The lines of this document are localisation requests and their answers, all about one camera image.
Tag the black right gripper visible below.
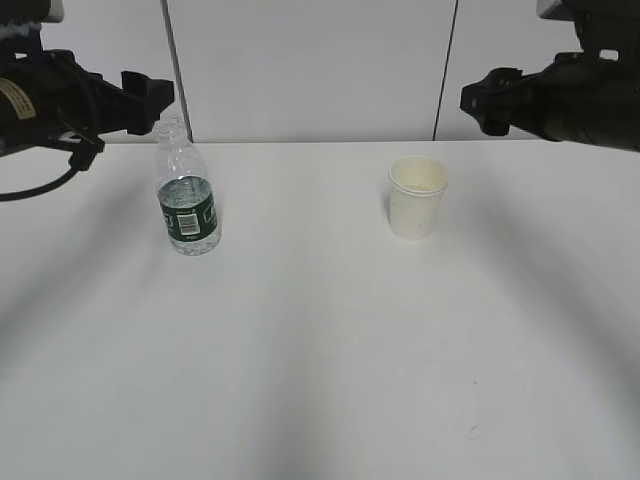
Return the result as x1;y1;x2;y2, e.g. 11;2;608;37
460;54;639;150

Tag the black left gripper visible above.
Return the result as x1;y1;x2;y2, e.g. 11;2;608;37
1;47;174;150

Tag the clear water bottle green label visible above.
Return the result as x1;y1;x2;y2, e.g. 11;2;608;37
154;115;221;256

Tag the white paper cup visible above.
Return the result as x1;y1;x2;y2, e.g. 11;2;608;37
389;155;449;241

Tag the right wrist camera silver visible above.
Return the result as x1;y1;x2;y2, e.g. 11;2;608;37
536;0;639;58

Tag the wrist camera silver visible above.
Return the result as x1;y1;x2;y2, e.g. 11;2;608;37
536;0;639;58
1;0;65;53

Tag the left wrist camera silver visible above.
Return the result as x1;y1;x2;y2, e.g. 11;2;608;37
1;0;65;53

